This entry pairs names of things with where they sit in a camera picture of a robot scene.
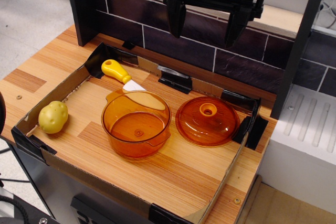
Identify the yellow toy potato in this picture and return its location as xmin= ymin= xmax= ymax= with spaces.
xmin=38 ymin=101 xmax=68 ymax=134

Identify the orange transparent pot lid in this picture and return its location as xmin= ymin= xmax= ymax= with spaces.
xmin=175 ymin=97 xmax=240 ymax=147

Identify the cardboard fence with black tape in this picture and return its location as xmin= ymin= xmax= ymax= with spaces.
xmin=2 ymin=41 xmax=270 ymax=223

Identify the orange transparent plastic pot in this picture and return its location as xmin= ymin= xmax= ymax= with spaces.
xmin=101 ymin=89 xmax=172 ymax=158

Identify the dark tiled backsplash shelf unit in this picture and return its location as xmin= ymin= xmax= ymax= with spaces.
xmin=70 ymin=0 xmax=335 ymax=116

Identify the white toy sink drainboard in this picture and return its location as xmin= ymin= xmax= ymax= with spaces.
xmin=259 ymin=85 xmax=335 ymax=214

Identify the yellow handled toy knife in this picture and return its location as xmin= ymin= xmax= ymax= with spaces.
xmin=101 ymin=59 xmax=145 ymax=91

